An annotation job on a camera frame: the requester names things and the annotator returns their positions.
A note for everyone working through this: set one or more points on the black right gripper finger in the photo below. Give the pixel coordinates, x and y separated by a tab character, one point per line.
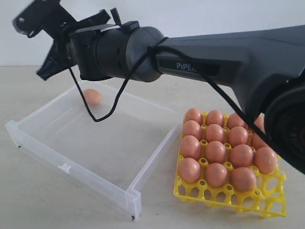
51	67

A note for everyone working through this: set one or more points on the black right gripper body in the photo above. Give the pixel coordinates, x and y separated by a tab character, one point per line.
61	47

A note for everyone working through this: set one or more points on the clear plastic drawer bin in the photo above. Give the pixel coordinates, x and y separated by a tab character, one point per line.
114	158

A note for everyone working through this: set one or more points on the yellow plastic egg tray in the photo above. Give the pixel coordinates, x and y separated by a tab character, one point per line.
267	198

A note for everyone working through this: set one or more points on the brown egg row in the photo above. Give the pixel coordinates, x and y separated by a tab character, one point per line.
265	159

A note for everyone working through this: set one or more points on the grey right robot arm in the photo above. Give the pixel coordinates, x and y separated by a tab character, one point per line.
256	72

